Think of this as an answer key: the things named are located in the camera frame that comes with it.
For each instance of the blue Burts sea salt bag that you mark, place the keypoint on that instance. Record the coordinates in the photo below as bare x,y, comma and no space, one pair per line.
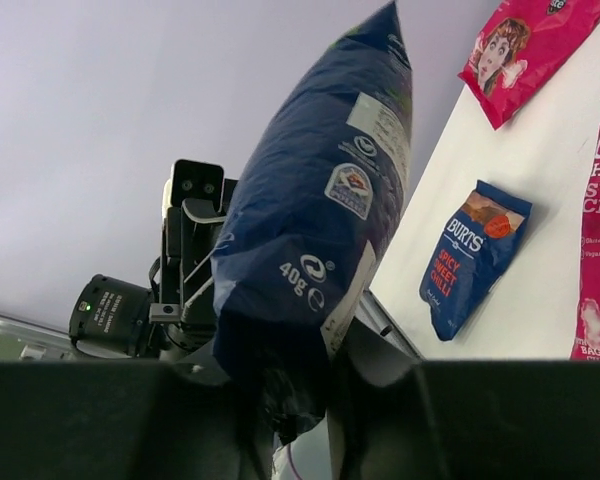
310,219

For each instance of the aluminium mounting rail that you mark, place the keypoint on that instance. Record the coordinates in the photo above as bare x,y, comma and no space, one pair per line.
373,314

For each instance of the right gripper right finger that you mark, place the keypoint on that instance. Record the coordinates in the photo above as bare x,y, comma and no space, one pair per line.
393,417

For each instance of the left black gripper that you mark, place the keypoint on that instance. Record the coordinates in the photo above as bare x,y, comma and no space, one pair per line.
182,317

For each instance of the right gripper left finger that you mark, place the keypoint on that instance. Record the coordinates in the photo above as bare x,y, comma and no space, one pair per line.
128,419

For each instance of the pink Real chips bag far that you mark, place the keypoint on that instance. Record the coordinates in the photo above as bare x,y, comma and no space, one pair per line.
522,45

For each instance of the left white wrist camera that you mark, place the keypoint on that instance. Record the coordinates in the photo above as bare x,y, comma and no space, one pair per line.
194,180

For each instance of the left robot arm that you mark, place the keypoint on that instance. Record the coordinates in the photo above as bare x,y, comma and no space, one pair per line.
110,319

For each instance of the blue Burts chilli bag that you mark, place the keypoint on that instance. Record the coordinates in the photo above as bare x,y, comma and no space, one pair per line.
476,247

